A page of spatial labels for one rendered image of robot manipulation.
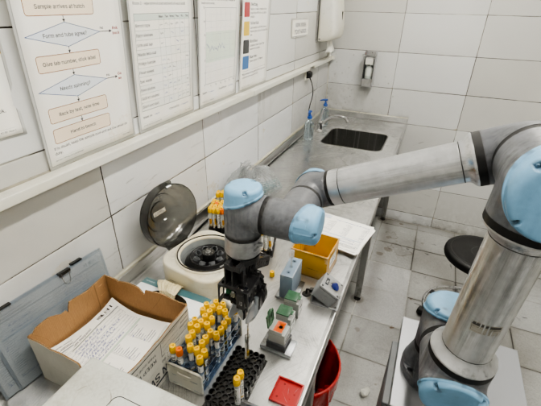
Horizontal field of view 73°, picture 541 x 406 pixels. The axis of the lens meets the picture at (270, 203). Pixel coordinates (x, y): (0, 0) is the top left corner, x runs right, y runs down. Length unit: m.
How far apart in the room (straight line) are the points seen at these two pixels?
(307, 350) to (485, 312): 0.54
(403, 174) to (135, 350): 0.76
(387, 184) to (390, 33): 2.43
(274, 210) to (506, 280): 0.38
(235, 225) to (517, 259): 0.45
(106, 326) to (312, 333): 0.57
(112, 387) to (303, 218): 0.41
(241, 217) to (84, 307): 0.60
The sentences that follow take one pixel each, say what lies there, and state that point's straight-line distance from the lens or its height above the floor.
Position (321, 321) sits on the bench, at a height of 0.87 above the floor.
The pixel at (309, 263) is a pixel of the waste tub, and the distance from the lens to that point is 1.26.
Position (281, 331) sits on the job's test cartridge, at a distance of 1.02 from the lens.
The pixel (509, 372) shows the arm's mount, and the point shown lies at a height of 0.92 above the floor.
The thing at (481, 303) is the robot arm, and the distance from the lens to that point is 0.68.
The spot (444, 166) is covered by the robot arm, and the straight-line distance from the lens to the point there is 0.70.
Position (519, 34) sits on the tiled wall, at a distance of 3.09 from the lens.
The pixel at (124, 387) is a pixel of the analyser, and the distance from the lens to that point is 0.68.
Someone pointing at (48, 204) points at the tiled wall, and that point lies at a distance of 1.05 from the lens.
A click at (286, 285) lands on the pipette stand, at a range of 1.16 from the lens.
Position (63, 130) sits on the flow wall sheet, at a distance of 1.03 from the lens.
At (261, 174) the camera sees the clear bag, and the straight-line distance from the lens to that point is 1.76.
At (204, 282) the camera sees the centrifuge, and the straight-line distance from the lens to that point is 1.11.
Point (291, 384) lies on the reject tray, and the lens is 1.02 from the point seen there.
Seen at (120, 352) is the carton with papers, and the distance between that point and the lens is 1.05.
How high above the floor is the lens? 1.71
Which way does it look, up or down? 29 degrees down
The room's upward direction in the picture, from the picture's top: 1 degrees clockwise
